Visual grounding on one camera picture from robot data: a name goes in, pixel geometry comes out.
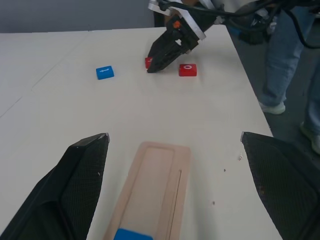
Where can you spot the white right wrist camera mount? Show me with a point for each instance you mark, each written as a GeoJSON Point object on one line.
{"type": "Point", "coordinates": [194, 27]}

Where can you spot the long wooden letter tray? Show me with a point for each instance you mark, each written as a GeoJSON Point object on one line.
{"type": "Point", "coordinates": [155, 175]}

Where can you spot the blue letter block t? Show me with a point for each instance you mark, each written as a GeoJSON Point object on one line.
{"type": "Point", "coordinates": [105, 73]}

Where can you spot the red letter block r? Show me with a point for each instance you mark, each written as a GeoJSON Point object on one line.
{"type": "Point", "coordinates": [148, 63]}

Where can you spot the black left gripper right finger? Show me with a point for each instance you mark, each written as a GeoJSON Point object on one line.
{"type": "Point", "coordinates": [287, 185]}

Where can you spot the red letter block o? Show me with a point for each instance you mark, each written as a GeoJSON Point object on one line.
{"type": "Point", "coordinates": [187, 70]}

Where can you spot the blue letter block o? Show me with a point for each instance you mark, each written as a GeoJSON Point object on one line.
{"type": "Point", "coordinates": [132, 235]}

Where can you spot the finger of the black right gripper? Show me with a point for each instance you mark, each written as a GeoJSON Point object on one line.
{"type": "Point", "coordinates": [161, 46]}
{"type": "Point", "coordinates": [166, 61]}

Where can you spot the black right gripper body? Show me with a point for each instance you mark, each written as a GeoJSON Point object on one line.
{"type": "Point", "coordinates": [186, 38]}

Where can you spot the white sneaker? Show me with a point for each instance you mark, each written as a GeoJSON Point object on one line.
{"type": "Point", "coordinates": [273, 108]}
{"type": "Point", "coordinates": [312, 138]}

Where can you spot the person in blue jeans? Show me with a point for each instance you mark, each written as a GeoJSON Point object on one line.
{"type": "Point", "coordinates": [282, 62]}

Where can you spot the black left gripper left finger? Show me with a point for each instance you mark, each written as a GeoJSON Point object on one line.
{"type": "Point", "coordinates": [57, 190]}

